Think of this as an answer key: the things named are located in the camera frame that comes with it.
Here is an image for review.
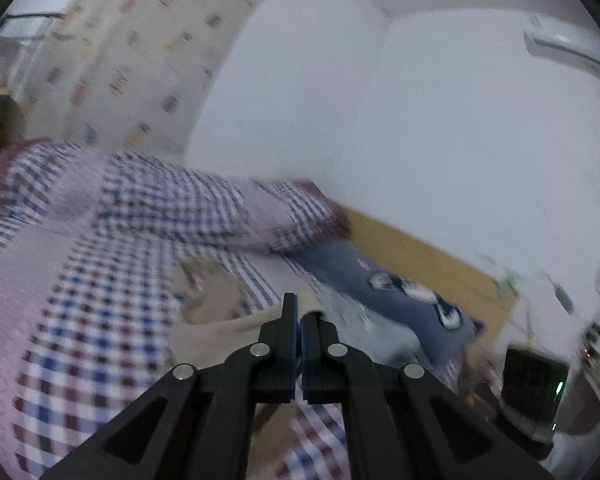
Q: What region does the blue cartoon print cloth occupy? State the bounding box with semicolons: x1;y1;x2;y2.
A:
285;239;486;376

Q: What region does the black curtain rod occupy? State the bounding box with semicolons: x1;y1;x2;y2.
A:
0;11;63;23

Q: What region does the maroon dotted pillow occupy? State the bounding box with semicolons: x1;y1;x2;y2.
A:
0;138;56;217

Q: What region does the black mesh appliance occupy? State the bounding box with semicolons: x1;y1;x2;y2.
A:
499;346;572;442

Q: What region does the light blue garment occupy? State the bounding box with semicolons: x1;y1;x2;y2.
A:
312;285;427;370

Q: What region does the beige garment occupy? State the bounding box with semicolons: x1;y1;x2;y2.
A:
167;256;306;480

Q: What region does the white air conditioner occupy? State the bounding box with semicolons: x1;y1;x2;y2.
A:
524;15;600;89

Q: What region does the wooden headboard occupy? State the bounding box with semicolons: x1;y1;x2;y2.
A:
342;207;520;333

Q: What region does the rolled checkered quilt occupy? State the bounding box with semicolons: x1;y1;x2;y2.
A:
95;152;353;257

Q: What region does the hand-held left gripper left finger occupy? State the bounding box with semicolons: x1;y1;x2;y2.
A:
40;292;299;480

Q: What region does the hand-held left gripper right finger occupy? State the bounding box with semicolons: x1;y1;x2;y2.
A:
301;311;556;480

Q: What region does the checkered lace bed cover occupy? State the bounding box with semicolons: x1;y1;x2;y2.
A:
0;140;353;480

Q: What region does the cream patterned curtain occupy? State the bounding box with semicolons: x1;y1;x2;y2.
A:
25;0;287;157

